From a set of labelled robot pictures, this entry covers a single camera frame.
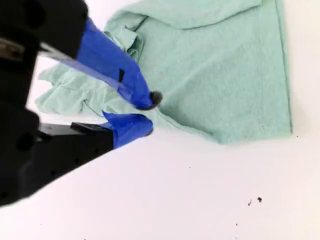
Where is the green t-shirt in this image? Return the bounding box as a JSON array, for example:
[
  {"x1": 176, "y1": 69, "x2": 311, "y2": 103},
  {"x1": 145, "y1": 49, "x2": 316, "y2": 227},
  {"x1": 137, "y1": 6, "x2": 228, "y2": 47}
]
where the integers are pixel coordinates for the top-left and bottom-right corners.
[{"x1": 34, "y1": 0, "x2": 293, "y2": 146}]

